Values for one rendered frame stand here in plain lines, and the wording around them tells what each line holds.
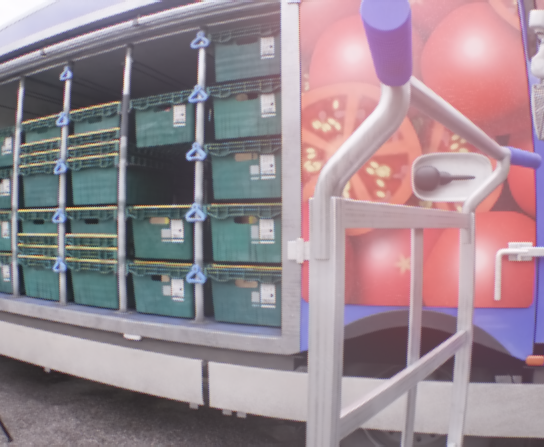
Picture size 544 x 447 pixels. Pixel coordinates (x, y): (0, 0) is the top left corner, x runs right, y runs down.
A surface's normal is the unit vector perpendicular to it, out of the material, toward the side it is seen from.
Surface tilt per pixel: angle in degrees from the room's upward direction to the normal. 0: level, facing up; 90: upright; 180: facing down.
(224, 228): 94
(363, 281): 90
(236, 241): 98
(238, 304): 98
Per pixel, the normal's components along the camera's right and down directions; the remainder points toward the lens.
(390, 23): -0.29, -0.01
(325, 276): -0.62, -0.01
